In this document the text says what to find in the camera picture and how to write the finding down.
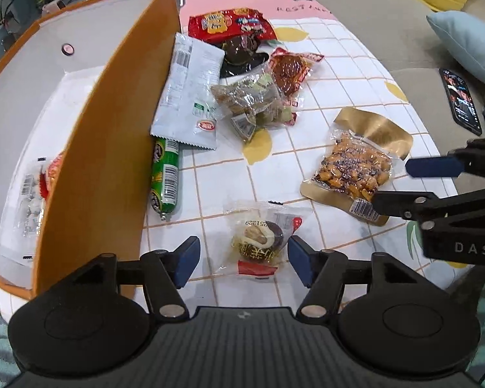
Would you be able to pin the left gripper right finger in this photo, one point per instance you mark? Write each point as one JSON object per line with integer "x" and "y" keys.
{"x": 325, "y": 274}

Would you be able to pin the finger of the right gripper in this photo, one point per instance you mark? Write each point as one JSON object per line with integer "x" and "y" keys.
{"x": 470, "y": 161}
{"x": 410, "y": 205}

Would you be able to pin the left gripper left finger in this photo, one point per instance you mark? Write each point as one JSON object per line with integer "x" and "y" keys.
{"x": 162, "y": 273}

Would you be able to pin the peanut vacuum pack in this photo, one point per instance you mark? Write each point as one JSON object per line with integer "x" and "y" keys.
{"x": 366, "y": 150}

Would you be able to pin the green sausage stick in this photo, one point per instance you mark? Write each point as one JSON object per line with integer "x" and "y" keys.
{"x": 164, "y": 177}

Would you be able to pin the clear egg snack packet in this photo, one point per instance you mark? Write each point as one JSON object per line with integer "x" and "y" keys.
{"x": 258, "y": 234}

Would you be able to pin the white snack packet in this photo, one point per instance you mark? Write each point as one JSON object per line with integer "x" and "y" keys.
{"x": 187, "y": 111}

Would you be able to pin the clear mixed snack bag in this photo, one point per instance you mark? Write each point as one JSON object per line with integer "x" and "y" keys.
{"x": 252, "y": 103}

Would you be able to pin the red dried meat packet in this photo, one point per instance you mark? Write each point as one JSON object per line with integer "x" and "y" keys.
{"x": 290, "y": 70}

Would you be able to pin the dark braised snack packet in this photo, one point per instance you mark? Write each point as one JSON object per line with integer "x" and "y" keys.
{"x": 241, "y": 55}

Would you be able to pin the red noodle snack bag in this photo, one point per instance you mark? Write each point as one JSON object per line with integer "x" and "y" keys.
{"x": 217, "y": 27}

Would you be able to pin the black smartphone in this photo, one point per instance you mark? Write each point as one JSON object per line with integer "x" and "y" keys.
{"x": 460, "y": 102}

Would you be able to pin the light blue cushion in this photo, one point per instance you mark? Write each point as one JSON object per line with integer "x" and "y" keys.
{"x": 463, "y": 35}

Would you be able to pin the beige sofa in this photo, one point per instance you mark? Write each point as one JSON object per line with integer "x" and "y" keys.
{"x": 397, "y": 33}

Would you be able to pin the white packet inside box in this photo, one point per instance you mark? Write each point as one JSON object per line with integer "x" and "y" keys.
{"x": 37, "y": 183}

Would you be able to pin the patterned tablecloth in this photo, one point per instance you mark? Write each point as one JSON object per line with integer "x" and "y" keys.
{"x": 280, "y": 160}

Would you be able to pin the orange cardboard box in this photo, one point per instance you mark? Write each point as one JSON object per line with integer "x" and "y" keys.
{"x": 81, "y": 85}

